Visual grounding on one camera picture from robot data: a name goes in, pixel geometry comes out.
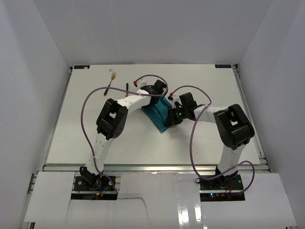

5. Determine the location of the teal cloth napkin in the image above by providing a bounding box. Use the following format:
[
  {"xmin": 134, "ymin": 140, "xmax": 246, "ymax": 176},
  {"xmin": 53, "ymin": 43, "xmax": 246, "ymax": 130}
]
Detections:
[{"xmin": 141, "ymin": 98, "xmax": 172, "ymax": 133}]

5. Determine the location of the purple cable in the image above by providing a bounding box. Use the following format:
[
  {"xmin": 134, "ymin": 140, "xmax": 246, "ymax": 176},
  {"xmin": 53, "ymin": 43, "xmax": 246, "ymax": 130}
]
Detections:
[
  {"xmin": 170, "ymin": 85, "xmax": 255, "ymax": 196},
  {"xmin": 81, "ymin": 74, "xmax": 169, "ymax": 195}
]

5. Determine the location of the white cardboard front cover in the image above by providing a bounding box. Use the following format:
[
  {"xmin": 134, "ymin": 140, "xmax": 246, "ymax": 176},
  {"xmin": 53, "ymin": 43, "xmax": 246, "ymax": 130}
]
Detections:
[{"xmin": 24, "ymin": 172, "xmax": 297, "ymax": 229}]

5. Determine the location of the right blue table label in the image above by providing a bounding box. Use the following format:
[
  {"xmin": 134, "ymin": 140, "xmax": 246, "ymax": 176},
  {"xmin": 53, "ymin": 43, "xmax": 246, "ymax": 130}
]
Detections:
[{"xmin": 214, "ymin": 64, "xmax": 232, "ymax": 69}]

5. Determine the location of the left blue table label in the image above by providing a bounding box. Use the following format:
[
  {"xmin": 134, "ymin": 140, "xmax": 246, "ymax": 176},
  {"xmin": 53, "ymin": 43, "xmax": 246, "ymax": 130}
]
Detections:
[{"xmin": 73, "ymin": 65, "xmax": 90, "ymax": 69}]

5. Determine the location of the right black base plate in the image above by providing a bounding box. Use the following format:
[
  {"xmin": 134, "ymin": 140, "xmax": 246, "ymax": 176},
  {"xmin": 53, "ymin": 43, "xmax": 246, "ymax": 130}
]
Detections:
[{"xmin": 195, "ymin": 175, "xmax": 244, "ymax": 191}]

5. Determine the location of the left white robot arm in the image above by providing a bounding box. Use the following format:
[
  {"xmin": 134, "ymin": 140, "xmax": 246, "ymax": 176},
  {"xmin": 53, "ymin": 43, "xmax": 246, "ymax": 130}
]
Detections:
[{"xmin": 80, "ymin": 77, "xmax": 168, "ymax": 190}]

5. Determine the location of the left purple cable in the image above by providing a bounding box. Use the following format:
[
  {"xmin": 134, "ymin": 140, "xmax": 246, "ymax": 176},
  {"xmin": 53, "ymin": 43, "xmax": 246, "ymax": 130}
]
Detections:
[{"xmin": 81, "ymin": 74, "xmax": 169, "ymax": 195}]

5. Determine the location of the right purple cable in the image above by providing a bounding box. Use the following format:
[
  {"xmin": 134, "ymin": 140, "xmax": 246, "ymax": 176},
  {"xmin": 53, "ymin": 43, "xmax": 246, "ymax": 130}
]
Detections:
[{"xmin": 170, "ymin": 85, "xmax": 255, "ymax": 196}]

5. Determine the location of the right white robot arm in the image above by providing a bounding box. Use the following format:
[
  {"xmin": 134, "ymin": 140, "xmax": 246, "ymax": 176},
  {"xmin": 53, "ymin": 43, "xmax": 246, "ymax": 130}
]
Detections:
[{"xmin": 164, "ymin": 93, "xmax": 254, "ymax": 185}]

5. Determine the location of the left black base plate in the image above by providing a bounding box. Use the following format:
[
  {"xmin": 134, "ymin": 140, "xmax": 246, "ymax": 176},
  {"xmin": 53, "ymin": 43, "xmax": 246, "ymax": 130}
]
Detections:
[{"xmin": 73, "ymin": 176, "xmax": 114, "ymax": 191}]

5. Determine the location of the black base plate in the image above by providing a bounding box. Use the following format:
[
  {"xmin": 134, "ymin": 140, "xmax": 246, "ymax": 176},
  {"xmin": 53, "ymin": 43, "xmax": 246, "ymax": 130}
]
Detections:
[
  {"xmin": 195, "ymin": 175, "xmax": 244, "ymax": 191},
  {"xmin": 73, "ymin": 176, "xmax": 114, "ymax": 191}
]

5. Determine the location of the blue table label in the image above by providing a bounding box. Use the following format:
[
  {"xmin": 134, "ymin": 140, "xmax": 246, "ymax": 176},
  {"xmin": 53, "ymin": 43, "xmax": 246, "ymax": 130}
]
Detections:
[
  {"xmin": 73, "ymin": 65, "xmax": 90, "ymax": 69},
  {"xmin": 214, "ymin": 64, "xmax": 232, "ymax": 69}
]

